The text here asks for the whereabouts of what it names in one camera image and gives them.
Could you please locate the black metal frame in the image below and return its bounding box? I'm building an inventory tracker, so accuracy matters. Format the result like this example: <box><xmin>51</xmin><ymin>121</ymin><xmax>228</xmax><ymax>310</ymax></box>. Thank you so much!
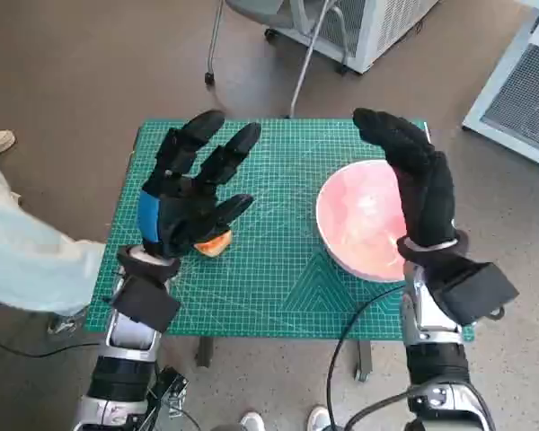
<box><xmin>150</xmin><ymin>365</ymin><xmax>190</xmax><ymax>431</ymax></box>

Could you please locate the black table leg with caster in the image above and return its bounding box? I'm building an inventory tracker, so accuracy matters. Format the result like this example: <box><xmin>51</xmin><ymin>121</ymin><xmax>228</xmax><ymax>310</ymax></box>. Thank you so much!
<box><xmin>353</xmin><ymin>339</ymin><xmax>373</xmax><ymax>383</ymax></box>

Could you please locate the grey office chair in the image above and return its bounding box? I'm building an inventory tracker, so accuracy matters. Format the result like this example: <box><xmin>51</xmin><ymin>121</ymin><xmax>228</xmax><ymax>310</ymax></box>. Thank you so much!
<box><xmin>203</xmin><ymin>0</ymin><xmax>349</xmax><ymax>120</ymax></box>

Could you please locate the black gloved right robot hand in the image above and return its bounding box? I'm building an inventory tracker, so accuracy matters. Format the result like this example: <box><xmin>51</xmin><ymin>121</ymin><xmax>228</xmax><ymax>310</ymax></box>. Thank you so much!
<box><xmin>352</xmin><ymin>106</ymin><xmax>459</xmax><ymax>251</ymax></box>

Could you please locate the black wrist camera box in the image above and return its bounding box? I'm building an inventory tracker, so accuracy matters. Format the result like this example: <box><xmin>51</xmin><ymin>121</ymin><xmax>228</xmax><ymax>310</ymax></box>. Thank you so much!
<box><xmin>110</xmin><ymin>273</ymin><xmax>181</xmax><ymax>334</ymax></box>
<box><xmin>435</xmin><ymin>262</ymin><xmax>520</xmax><ymax>327</ymax></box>

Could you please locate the orange twisted toy bread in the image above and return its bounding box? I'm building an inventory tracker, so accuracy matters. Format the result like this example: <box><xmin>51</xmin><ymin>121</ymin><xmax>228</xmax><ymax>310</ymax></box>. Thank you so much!
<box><xmin>192</xmin><ymin>228</ymin><xmax>233</xmax><ymax>258</ymax></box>

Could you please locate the green cutting mat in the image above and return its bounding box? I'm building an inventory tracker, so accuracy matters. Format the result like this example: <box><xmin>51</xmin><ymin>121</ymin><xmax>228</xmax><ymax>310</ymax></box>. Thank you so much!
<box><xmin>85</xmin><ymin>118</ymin><xmax>476</xmax><ymax>342</ymax></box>

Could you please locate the large white vented cabinet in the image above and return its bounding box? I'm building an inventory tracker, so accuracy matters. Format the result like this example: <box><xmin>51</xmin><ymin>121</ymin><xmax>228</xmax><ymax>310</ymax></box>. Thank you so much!
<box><xmin>461</xmin><ymin>11</ymin><xmax>539</xmax><ymax>174</ymax></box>

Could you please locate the person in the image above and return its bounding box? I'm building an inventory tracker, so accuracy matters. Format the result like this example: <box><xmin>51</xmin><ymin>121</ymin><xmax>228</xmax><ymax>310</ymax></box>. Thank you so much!
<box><xmin>0</xmin><ymin>152</ymin><xmax>107</xmax><ymax>318</ymax></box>

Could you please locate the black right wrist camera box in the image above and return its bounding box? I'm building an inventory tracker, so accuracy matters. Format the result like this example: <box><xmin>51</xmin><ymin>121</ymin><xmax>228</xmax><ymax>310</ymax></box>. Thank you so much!
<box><xmin>435</xmin><ymin>262</ymin><xmax>520</xmax><ymax>327</ymax></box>

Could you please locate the pink bowl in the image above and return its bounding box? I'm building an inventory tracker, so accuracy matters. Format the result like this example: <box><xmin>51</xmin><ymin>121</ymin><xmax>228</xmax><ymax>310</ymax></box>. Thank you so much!
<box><xmin>314</xmin><ymin>160</ymin><xmax>408</xmax><ymax>284</ymax></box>

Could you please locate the black floor cable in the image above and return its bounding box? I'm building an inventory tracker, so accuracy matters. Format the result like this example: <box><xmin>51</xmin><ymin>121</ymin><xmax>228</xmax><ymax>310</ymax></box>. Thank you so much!
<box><xmin>0</xmin><ymin>330</ymin><xmax>101</xmax><ymax>359</ymax></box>

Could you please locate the person's white shoe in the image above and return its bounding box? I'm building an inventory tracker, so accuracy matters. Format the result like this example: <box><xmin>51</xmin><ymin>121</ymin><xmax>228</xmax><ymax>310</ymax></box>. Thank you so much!
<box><xmin>307</xmin><ymin>405</ymin><xmax>338</xmax><ymax>431</ymax></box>
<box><xmin>240</xmin><ymin>410</ymin><xmax>266</xmax><ymax>431</ymax></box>

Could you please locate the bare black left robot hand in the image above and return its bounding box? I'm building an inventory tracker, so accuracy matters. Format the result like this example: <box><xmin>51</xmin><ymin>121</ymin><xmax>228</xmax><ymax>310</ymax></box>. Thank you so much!
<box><xmin>137</xmin><ymin>109</ymin><xmax>262</xmax><ymax>259</ymax></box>

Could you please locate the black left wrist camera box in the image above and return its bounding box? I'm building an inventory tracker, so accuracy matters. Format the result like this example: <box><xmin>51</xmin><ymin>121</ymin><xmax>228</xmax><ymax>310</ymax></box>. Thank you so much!
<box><xmin>110</xmin><ymin>273</ymin><xmax>181</xmax><ymax>334</ymax></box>

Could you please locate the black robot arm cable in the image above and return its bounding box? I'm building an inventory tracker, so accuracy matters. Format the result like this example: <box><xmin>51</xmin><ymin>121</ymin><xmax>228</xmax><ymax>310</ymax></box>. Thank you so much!
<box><xmin>345</xmin><ymin>388</ymin><xmax>414</xmax><ymax>431</ymax></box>
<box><xmin>325</xmin><ymin>285</ymin><xmax>408</xmax><ymax>431</ymax></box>

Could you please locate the person's grey sneaker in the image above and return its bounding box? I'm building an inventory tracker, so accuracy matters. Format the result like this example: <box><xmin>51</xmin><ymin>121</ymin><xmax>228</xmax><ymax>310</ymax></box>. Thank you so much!
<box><xmin>48</xmin><ymin>313</ymin><xmax>87</xmax><ymax>336</ymax></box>

